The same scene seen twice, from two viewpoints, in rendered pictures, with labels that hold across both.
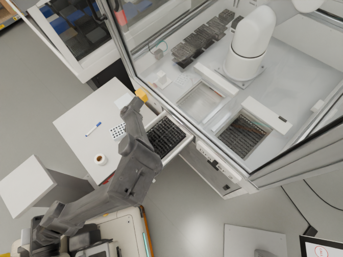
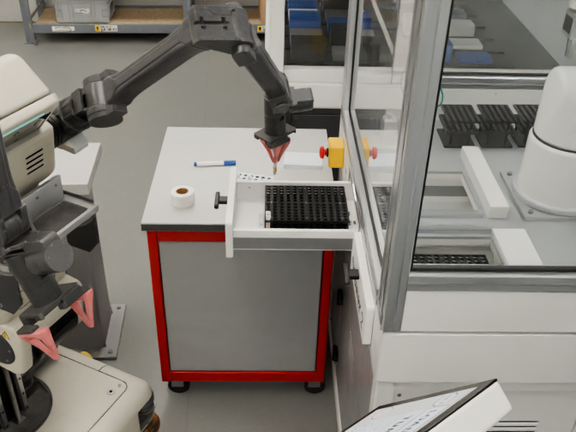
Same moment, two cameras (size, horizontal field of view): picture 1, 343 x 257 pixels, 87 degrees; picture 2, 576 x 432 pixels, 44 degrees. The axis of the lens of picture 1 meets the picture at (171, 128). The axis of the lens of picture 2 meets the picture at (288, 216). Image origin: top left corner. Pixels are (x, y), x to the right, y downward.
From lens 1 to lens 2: 1.22 m
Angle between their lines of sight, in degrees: 36
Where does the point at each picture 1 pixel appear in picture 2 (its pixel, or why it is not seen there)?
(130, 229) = (100, 405)
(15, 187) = not seen: hidden behind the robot
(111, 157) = (201, 207)
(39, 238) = (62, 105)
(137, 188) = (210, 28)
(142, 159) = (235, 21)
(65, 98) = not seen: hidden behind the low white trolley
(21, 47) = (226, 71)
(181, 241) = not seen: outside the picture
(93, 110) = (242, 146)
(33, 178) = (69, 165)
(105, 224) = (69, 363)
